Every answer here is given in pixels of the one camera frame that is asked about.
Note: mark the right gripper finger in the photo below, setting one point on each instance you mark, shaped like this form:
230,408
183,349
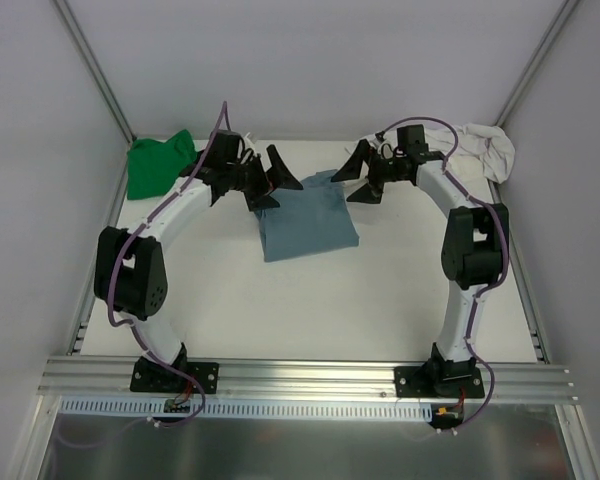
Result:
368,193
351,170

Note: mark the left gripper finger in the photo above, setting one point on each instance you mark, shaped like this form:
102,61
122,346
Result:
279,176
259,203

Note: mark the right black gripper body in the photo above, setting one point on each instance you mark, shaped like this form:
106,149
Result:
370,168

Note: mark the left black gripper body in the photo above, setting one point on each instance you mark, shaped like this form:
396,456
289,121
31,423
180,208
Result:
260,180

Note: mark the blue t shirt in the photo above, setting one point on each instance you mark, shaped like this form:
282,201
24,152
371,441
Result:
310,221

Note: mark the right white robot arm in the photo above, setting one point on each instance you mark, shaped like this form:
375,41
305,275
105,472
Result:
474,254

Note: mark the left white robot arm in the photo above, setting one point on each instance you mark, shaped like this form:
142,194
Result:
130,273

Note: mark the green t shirt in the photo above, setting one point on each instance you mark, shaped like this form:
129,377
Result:
153,166

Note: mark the white t shirt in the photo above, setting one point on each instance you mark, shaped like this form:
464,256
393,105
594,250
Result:
487,144

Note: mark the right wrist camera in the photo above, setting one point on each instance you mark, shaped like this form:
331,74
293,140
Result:
383,146

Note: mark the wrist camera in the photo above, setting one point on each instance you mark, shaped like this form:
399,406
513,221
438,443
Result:
250,140
383,146

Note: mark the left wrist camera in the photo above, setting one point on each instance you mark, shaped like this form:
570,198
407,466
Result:
250,140

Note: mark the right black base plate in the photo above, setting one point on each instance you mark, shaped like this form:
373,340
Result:
414,382

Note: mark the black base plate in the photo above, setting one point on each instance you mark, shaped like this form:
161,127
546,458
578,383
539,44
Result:
414,382
149,377

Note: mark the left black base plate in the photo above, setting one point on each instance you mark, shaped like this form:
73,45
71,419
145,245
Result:
149,377

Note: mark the right aluminium frame post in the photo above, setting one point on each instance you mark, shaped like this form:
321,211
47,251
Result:
540,53

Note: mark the aluminium frame post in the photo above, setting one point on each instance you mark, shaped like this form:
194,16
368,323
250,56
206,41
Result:
93,67
540,53

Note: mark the left aluminium frame post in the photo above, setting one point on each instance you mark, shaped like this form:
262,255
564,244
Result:
93,67

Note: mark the aluminium mounting rail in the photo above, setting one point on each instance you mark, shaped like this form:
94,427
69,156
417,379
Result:
515,383

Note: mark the slotted white cable duct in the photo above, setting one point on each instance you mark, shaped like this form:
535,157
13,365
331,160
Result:
249,409

